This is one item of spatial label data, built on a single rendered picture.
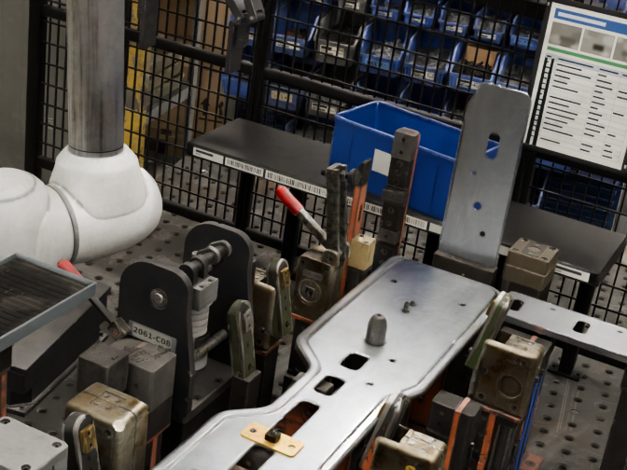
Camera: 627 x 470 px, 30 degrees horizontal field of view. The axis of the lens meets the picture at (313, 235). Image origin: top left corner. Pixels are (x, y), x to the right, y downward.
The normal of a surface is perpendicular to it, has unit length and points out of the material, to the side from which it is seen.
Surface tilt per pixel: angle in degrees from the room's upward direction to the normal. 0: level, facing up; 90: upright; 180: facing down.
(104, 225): 76
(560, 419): 0
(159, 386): 90
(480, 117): 90
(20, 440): 0
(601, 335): 0
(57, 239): 85
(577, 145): 90
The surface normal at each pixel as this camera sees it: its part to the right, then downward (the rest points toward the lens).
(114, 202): 0.61, 0.30
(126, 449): 0.88, 0.30
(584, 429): 0.13, -0.90
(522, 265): -0.45, 0.30
